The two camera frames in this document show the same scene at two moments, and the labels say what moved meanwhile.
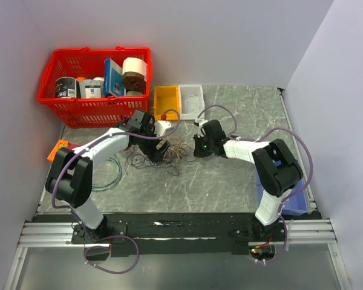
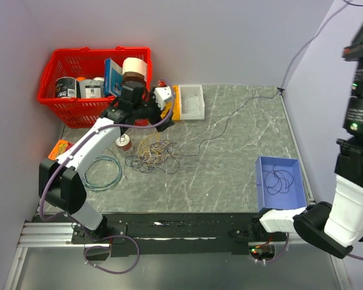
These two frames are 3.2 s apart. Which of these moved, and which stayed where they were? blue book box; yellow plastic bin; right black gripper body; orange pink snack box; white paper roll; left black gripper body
Moved: right black gripper body; left black gripper body
Stayed: orange pink snack box; blue book box; yellow plastic bin; white paper roll
